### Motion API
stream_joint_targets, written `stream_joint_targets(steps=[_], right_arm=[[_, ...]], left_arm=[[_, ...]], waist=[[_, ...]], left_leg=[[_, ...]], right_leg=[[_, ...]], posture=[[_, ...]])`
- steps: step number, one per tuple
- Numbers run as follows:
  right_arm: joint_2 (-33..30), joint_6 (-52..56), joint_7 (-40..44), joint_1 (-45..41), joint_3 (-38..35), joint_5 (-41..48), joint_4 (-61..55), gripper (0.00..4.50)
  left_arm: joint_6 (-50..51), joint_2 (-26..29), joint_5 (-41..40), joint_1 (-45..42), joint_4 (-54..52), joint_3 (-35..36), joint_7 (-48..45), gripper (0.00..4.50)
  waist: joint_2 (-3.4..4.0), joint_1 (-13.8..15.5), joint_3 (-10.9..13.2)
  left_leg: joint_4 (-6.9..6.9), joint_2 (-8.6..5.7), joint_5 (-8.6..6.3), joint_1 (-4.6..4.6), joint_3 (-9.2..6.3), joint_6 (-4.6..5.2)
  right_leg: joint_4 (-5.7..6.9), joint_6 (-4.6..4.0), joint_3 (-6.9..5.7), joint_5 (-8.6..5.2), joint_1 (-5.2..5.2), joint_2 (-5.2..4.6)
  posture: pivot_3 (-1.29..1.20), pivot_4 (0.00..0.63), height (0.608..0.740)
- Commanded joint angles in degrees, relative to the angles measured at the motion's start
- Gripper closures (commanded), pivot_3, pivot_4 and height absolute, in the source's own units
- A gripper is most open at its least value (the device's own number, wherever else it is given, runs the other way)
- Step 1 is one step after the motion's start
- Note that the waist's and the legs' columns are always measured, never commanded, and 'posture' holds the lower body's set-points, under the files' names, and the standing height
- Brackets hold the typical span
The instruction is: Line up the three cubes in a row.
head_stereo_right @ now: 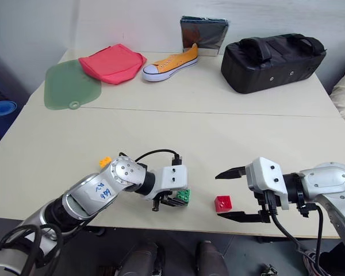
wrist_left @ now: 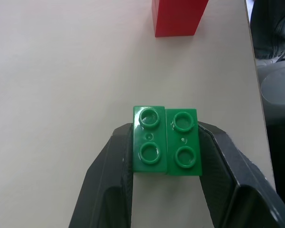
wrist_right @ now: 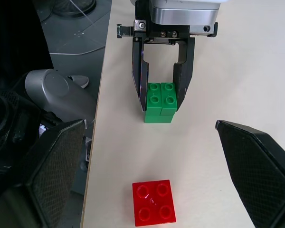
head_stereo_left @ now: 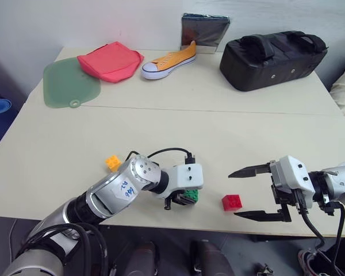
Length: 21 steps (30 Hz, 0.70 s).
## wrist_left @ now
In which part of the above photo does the red plastic block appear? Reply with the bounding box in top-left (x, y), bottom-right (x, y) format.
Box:
top-left (151, 0), bottom-right (209, 38)

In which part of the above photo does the green two-stud plastic brick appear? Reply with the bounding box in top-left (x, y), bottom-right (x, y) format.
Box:
top-left (132, 105), bottom-right (169, 175)
top-left (164, 108), bottom-right (203, 177)

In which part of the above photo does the grey round object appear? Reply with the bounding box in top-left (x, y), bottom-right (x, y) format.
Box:
top-left (256, 58), bottom-right (285, 105)

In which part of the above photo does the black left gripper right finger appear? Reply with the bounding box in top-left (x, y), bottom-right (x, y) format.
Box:
top-left (197, 120), bottom-right (285, 228)

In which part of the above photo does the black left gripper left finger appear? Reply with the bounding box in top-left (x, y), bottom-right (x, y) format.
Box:
top-left (68, 122), bottom-right (135, 228)

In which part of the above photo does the dark crumpled fabric object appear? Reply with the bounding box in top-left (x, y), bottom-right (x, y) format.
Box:
top-left (247, 0), bottom-right (285, 60)

